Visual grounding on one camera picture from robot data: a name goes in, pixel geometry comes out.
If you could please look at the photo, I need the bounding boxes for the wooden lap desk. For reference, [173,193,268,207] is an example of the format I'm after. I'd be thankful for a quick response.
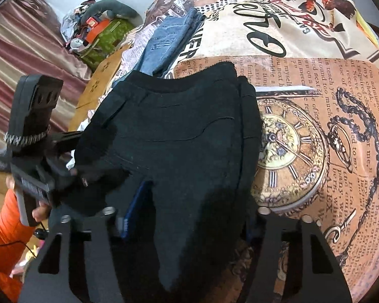
[68,45,133,131]

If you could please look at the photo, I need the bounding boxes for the grey plush toy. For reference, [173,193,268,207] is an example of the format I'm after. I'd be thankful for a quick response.
[87,0,144,26]

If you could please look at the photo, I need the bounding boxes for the black pants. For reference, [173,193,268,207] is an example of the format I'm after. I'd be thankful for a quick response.
[55,61,263,292]

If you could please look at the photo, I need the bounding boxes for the printed blanket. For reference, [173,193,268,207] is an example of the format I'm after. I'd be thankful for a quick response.
[112,0,379,303]

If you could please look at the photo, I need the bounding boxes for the green patterned bag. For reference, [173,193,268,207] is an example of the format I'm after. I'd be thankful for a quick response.
[79,18,136,71]

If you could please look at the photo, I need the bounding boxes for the blue denim jeans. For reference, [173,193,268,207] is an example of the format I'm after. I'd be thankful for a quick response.
[131,8,206,78]

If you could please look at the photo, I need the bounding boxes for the person's left hand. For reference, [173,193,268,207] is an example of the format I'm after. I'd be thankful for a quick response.
[6,177,53,224]

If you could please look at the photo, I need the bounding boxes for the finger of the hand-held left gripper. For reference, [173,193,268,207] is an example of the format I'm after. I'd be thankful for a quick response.
[51,131,84,155]
[47,156,79,185]

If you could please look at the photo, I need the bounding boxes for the black cable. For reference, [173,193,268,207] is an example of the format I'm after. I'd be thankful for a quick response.
[0,224,49,258]

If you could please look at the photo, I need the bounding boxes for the pink striped curtain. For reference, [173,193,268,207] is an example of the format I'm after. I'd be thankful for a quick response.
[0,0,93,177]

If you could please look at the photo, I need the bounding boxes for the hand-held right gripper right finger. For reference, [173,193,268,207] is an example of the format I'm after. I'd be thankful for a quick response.
[243,207,352,303]

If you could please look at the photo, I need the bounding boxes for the orange round tin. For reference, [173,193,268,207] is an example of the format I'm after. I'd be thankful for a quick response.
[85,19,111,43]

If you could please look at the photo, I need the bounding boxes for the white paper strip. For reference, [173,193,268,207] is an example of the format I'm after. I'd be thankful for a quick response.
[256,85,319,94]

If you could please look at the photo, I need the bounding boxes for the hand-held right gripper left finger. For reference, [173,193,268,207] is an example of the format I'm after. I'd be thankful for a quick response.
[19,180,152,303]

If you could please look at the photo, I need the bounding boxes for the pile of crumpled clothes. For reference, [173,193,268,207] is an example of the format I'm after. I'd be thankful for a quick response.
[61,2,95,54]

